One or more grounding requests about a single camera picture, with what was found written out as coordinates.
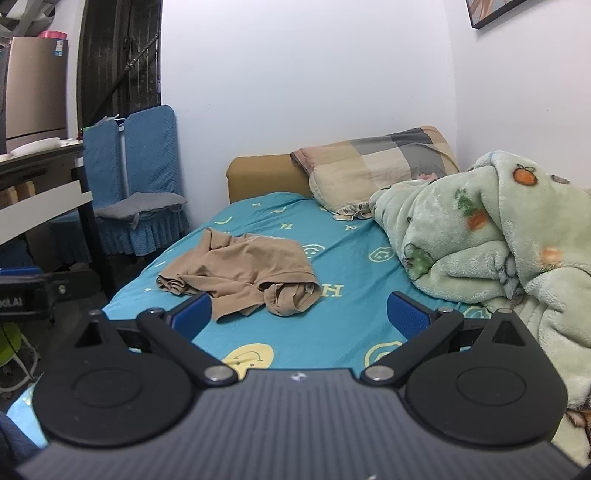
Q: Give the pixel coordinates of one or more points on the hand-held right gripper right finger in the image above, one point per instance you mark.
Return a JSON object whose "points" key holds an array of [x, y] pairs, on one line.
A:
{"points": [[406, 316]]}

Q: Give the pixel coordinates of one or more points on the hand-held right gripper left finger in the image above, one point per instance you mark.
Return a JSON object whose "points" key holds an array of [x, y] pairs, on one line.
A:
{"points": [[194, 316]]}

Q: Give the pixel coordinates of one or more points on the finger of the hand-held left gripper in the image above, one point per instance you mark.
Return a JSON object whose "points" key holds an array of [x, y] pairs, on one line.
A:
{"points": [[74, 285]]}

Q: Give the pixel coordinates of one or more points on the tan shirt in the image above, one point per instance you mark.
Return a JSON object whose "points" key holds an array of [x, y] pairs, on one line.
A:
{"points": [[240, 264]]}

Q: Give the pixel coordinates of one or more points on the green stool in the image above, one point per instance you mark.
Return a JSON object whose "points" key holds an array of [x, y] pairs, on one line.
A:
{"points": [[11, 344]]}

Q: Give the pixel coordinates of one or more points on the grey seat cushion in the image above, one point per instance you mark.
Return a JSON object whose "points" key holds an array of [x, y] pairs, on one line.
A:
{"points": [[138, 205]]}

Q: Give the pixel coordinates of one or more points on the green fleece printed blanket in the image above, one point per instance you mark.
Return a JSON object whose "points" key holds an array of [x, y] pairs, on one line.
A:
{"points": [[498, 240]]}

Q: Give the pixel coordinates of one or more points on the dark wooden table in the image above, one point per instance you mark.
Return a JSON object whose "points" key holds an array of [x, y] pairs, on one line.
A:
{"points": [[41, 166]]}

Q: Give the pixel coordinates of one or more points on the blue covered chair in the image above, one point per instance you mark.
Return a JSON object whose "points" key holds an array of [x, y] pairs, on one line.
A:
{"points": [[102, 161], [150, 147]]}

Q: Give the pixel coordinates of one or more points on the person's dark trousers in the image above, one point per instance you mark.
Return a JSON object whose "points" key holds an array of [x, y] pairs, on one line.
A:
{"points": [[14, 438]]}

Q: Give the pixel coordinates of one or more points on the white plate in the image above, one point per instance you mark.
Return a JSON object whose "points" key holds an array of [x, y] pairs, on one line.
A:
{"points": [[34, 146]]}

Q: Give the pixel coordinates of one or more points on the plaid pillow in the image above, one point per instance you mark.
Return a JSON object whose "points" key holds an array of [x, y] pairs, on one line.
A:
{"points": [[369, 166]]}

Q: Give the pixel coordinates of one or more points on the tan bed headboard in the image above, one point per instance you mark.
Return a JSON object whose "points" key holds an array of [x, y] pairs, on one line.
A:
{"points": [[263, 177]]}

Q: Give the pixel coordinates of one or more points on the gold refrigerator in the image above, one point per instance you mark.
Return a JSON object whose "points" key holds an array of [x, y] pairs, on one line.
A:
{"points": [[34, 87]]}

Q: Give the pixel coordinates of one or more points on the dark window grille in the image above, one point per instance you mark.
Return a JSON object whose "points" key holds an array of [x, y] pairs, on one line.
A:
{"points": [[115, 55]]}

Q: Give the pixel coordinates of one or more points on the pink container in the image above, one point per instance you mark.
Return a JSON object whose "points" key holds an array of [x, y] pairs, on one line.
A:
{"points": [[53, 35]]}

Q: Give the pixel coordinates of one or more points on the framed leaf picture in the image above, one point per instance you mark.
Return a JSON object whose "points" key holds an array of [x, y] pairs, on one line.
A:
{"points": [[489, 11]]}

